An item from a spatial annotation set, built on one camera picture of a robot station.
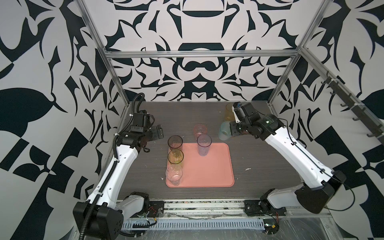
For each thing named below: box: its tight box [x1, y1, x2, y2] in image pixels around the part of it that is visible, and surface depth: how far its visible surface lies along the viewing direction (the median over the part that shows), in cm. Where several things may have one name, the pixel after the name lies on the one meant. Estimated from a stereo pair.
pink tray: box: [166, 142, 235, 188], surface depth 91 cm
